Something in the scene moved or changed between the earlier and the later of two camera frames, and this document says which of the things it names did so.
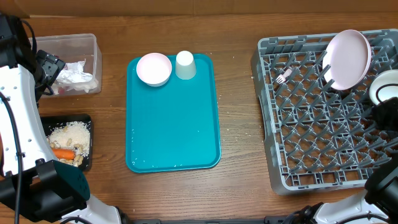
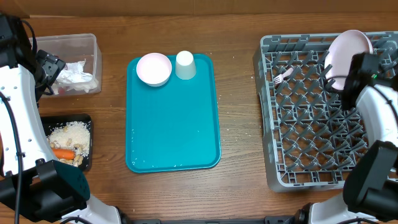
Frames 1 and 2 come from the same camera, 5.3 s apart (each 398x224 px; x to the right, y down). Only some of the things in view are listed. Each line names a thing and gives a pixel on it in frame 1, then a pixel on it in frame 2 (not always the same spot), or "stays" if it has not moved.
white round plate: (346, 59) stays
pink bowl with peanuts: (154, 69) stays
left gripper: (52, 65) stays
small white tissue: (84, 86) to (74, 76)
